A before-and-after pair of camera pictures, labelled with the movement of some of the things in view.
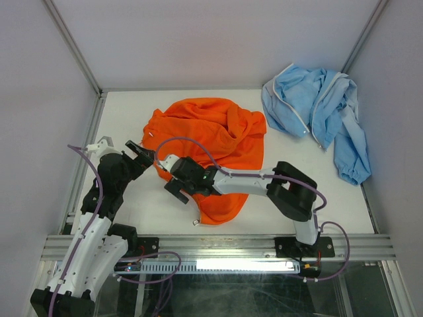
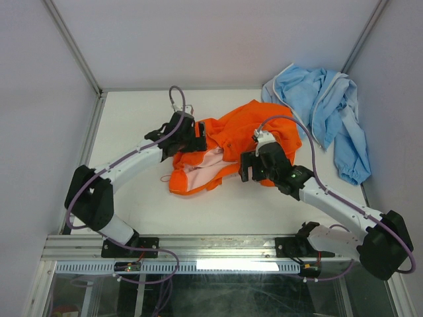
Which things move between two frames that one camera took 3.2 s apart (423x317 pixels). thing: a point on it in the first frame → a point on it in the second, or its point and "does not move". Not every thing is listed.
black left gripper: (144, 160) → (198, 143)
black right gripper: (174, 187) → (248, 159)
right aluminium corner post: (355, 51) does not move
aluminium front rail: (57, 248) does not move
